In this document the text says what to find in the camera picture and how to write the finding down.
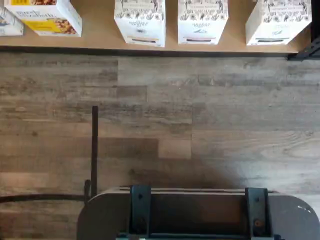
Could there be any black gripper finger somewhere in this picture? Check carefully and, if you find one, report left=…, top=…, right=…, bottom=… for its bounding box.
left=129, top=184, right=153, bottom=237
left=245, top=186, right=273, bottom=238

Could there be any white box yellow strip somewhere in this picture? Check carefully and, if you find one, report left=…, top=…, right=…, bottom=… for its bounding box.
left=114, top=0, right=166, bottom=48

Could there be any low tan shelf board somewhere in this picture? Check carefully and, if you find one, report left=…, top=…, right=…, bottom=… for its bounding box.
left=0, top=0, right=320, bottom=55

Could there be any white box dark strip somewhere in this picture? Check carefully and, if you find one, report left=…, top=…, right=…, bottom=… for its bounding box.
left=245, top=0, right=313, bottom=47

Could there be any white box pink strip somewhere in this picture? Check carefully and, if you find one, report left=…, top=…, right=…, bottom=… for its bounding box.
left=177, top=0, right=229, bottom=46

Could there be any white yellow granola box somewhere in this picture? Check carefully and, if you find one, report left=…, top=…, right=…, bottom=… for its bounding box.
left=3, top=0, right=83, bottom=38

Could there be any blue white oatmeal box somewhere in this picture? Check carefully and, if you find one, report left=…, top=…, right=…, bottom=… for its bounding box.
left=0, top=6, right=25, bottom=37

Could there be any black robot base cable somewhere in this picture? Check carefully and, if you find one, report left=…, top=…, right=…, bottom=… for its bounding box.
left=0, top=179, right=91, bottom=204

